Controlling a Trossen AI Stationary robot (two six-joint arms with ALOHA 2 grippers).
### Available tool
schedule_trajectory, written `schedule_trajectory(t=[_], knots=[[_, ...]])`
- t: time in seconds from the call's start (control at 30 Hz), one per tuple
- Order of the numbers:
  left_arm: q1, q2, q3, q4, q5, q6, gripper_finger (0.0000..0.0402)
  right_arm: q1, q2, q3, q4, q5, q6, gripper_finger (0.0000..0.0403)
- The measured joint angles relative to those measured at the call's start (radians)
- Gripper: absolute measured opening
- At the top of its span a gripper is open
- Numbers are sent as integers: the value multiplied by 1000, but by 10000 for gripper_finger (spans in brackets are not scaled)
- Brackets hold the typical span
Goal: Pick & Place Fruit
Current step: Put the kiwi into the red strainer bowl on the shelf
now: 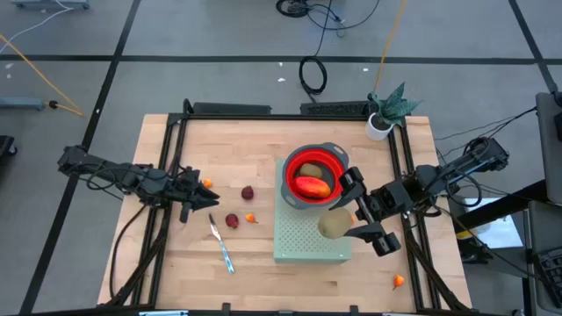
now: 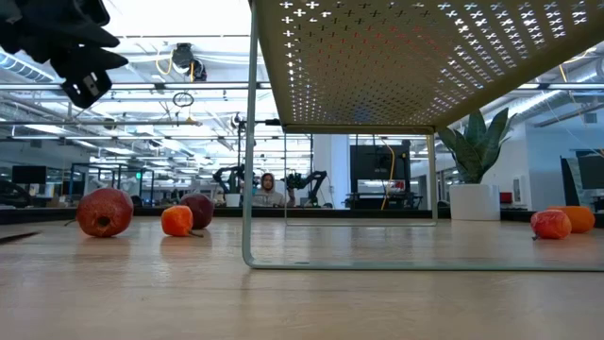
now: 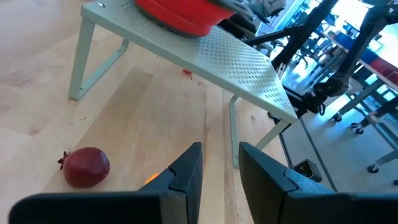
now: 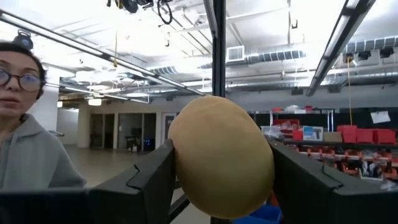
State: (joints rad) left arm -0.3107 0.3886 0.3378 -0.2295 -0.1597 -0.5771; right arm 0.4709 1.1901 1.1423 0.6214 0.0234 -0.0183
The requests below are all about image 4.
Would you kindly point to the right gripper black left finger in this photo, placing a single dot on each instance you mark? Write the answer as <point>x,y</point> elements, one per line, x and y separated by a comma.
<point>149,186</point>

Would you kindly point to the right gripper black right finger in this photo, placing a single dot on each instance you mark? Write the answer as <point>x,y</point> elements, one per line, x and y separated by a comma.
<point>301,193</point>

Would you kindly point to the brown kiwi fruit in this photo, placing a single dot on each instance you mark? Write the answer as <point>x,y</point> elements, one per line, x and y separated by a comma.
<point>220,155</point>

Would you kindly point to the blue plastic bin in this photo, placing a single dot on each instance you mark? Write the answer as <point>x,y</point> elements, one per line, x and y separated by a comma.
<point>264,216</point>

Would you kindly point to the storage rack with red bins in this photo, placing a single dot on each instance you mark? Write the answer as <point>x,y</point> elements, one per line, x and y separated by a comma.
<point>363,136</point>

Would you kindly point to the white paper sheet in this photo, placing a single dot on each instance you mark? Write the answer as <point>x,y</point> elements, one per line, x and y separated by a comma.
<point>380,117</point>

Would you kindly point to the person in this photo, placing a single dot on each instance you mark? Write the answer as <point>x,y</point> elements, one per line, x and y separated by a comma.
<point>31,155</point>

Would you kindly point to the long ceiling light fixture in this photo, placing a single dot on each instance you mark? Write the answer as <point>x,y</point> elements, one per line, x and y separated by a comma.
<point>339,43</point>

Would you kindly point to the person's glasses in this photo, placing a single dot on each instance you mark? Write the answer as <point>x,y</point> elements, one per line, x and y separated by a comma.
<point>29,82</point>

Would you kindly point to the silver ceiling air duct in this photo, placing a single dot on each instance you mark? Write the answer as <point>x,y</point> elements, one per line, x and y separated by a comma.
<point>273,56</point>

